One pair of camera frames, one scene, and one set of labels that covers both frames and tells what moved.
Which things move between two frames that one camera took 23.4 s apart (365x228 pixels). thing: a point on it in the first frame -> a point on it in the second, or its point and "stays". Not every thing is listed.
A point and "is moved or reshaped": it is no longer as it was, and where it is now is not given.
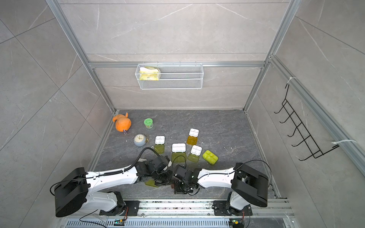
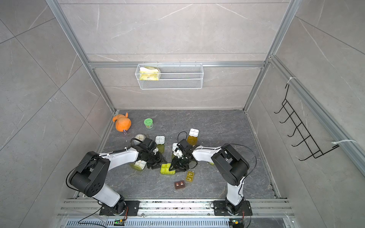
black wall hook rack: x=305 y=136 stays
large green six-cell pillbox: x=151 y=182 is moved or reshaped
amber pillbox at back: x=192 y=138 stays
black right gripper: x=177 y=191 -> x=176 y=165
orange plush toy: x=122 y=122 stays
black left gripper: x=169 y=179 -> x=159 y=162
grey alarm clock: x=140 y=140 stays
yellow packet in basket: x=148 y=73 stays
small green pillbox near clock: x=159 y=141 stays
